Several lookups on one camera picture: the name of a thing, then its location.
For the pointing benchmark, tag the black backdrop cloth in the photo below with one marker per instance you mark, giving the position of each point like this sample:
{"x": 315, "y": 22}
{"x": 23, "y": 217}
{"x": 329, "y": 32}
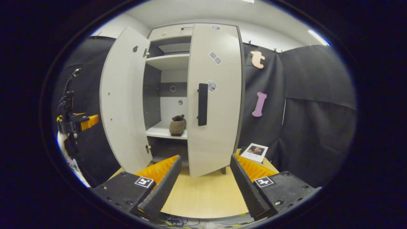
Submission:
{"x": 95, "y": 159}
{"x": 318, "y": 127}

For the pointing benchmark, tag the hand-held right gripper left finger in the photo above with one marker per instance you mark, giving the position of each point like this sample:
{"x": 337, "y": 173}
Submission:
{"x": 162, "y": 190}

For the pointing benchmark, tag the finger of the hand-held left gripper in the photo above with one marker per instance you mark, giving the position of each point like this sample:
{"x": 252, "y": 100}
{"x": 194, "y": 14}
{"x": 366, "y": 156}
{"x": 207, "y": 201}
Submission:
{"x": 90, "y": 121}

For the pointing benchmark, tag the light wooden platform board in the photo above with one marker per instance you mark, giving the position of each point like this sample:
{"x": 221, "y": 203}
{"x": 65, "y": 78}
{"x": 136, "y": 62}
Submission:
{"x": 206, "y": 194}

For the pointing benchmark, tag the white book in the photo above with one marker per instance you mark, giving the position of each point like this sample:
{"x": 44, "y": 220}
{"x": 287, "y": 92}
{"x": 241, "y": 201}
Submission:
{"x": 254, "y": 152}

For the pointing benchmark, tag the grey white shoe cabinet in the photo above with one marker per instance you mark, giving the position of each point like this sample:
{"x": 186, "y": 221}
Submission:
{"x": 168, "y": 60}

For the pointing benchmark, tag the beige cabinet drawer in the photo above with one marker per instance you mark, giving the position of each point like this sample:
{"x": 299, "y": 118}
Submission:
{"x": 176, "y": 32}

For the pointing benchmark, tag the white cabinet door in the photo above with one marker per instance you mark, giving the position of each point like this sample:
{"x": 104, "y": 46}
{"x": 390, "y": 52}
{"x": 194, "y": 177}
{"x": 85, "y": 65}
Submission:
{"x": 222, "y": 127}
{"x": 124, "y": 101}

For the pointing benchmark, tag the white board with pens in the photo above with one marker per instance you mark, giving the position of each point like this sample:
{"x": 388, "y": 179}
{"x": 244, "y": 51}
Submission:
{"x": 74, "y": 168}

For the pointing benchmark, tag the brown fuzzy shoe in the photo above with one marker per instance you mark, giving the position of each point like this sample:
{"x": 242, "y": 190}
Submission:
{"x": 177, "y": 125}

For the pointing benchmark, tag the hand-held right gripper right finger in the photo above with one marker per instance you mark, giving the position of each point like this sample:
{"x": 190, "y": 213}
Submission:
{"x": 248, "y": 190}

